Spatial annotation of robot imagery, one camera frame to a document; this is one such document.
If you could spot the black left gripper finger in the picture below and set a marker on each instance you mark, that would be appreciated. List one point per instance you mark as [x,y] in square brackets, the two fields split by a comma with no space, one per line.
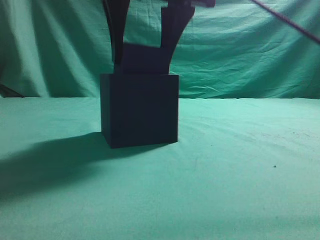
[174,19]

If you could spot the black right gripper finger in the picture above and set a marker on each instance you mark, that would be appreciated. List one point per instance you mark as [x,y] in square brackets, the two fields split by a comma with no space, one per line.
[116,13]

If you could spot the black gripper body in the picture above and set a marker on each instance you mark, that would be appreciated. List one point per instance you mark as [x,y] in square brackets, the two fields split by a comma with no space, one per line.
[193,3]

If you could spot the black cube block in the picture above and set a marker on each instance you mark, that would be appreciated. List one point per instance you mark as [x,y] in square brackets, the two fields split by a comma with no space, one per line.
[142,59]

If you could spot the black cube groove box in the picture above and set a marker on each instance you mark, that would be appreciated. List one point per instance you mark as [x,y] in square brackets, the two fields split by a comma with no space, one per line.
[139,109]

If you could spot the green backdrop cloth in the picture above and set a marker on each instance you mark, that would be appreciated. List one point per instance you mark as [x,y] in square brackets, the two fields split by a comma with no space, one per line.
[59,48]

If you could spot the green table cloth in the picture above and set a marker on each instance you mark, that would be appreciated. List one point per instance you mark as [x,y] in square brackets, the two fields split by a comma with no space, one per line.
[242,169]

